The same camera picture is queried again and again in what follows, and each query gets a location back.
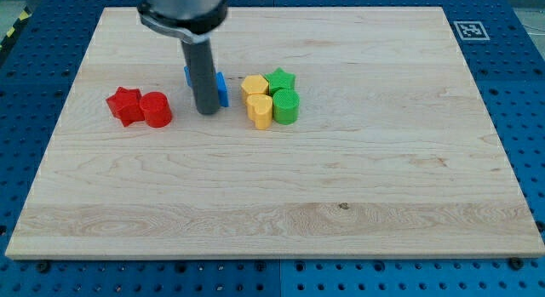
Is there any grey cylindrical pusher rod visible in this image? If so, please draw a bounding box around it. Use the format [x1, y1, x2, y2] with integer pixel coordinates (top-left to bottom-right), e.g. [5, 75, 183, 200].
[181, 39, 221, 115]

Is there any blue triangle block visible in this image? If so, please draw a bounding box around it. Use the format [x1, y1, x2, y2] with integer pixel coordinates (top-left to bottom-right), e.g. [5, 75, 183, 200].
[184, 66, 192, 88]

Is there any blue cube block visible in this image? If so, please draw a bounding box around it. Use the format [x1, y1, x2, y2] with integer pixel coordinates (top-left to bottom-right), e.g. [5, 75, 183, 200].
[216, 71, 229, 107]

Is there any yellow hexagon block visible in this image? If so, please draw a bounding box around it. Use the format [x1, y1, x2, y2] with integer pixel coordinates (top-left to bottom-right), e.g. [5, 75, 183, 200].
[240, 74, 269, 104]

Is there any red cylinder block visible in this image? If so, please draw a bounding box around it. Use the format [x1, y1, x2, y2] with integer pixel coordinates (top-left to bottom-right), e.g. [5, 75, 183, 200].
[140, 91, 172, 128]

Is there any yellow heart block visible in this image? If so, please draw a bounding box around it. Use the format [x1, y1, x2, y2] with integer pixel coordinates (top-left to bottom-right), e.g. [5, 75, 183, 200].
[246, 94, 273, 130]

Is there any green star block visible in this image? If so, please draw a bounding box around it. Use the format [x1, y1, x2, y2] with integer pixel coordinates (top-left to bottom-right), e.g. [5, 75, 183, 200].
[264, 67, 296, 96]

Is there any red star block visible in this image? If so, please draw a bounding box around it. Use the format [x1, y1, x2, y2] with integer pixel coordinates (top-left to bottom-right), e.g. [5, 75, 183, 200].
[106, 87, 145, 127]

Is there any green cylinder block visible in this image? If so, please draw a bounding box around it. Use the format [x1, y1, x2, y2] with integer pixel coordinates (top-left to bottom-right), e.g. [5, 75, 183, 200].
[272, 89, 300, 125]

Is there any wooden board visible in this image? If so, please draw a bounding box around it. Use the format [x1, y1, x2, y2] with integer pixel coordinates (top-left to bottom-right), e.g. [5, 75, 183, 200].
[6, 7, 544, 260]

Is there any white fiducial marker tag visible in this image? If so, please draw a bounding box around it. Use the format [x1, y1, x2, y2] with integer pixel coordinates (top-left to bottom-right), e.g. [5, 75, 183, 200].
[453, 20, 490, 41]

